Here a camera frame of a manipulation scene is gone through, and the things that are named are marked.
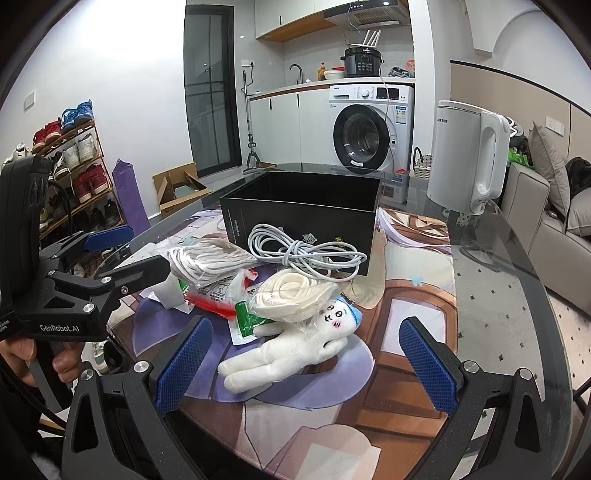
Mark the purple rolled mat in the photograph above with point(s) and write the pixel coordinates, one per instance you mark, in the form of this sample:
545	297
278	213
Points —
129	198

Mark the black kitchen faucet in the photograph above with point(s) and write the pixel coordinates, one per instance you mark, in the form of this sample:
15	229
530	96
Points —
300	72

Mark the open cardboard box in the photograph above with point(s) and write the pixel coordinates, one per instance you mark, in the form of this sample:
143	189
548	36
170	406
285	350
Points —
177	188

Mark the range hood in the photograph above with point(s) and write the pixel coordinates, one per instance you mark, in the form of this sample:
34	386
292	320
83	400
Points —
369	14

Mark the white kitchen cabinet counter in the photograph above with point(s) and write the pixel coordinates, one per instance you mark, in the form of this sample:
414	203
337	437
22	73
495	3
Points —
295	124

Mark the white electric kettle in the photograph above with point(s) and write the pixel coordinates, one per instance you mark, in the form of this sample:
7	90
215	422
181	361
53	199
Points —
469	158

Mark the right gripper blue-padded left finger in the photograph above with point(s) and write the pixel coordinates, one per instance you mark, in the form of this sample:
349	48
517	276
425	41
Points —
152	389

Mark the white wicker basket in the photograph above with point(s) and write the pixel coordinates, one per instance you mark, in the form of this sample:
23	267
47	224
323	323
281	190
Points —
422	164

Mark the black cardboard box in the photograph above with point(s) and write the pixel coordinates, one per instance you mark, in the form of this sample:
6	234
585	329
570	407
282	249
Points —
320	224

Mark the white washing machine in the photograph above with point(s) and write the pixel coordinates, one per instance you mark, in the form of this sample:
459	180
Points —
372	126

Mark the black framed glass door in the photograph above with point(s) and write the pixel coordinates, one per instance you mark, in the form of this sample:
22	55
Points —
209	88

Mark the white plush toy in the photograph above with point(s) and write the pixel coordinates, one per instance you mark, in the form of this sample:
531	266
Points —
289	347

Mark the wooden shoe rack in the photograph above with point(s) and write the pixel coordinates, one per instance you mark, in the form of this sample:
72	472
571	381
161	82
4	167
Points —
83	197

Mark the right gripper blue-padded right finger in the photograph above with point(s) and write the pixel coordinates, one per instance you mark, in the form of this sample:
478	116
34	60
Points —
461	390

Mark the black pressure cooker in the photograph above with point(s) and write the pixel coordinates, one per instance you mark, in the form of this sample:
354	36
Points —
362	61

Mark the red and white packet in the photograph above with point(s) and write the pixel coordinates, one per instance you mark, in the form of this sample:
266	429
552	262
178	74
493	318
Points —
221	296

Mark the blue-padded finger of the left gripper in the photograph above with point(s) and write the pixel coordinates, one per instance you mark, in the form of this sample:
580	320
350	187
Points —
108	239
124	276

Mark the green medicine packet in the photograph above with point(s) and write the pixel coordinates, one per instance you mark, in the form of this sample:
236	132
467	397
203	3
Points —
242	328

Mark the grey cushion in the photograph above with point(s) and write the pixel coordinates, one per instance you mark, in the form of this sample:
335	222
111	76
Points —
550	164

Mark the beige sofa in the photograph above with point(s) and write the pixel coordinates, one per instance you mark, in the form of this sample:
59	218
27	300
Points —
561	260

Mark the anime printed table mat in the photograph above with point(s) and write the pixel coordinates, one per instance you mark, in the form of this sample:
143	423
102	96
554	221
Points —
361	415

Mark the mop with metal handle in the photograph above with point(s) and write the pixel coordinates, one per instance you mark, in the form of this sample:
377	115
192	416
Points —
252	160

